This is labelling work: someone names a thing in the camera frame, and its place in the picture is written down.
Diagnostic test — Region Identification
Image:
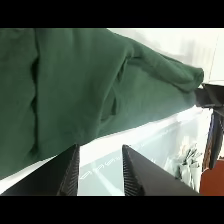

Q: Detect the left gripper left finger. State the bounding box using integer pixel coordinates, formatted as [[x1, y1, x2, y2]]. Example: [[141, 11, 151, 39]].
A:
[[1, 143, 81, 197]]

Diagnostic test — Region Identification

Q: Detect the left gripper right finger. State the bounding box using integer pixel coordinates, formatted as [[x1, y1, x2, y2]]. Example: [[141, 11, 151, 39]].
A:
[[121, 143, 201, 197]]

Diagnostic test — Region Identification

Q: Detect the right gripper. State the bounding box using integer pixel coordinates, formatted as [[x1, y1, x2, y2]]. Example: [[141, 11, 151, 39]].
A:
[[194, 82, 224, 110]]

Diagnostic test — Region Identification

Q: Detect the dark green shirt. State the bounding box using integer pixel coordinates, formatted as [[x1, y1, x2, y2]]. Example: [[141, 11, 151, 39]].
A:
[[0, 27, 205, 181]]

